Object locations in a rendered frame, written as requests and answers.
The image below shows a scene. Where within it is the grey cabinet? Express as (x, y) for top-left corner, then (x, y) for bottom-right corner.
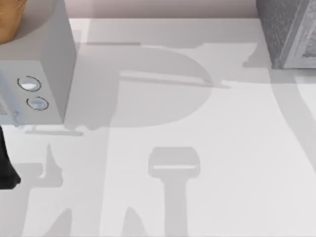
(256, 0), (316, 70)

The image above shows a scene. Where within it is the pale microwave oven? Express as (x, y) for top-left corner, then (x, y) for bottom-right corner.
(0, 0), (77, 128)

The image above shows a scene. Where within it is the round microwave knob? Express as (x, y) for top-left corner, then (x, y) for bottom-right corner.
(26, 96), (49, 112)
(17, 76), (42, 92)

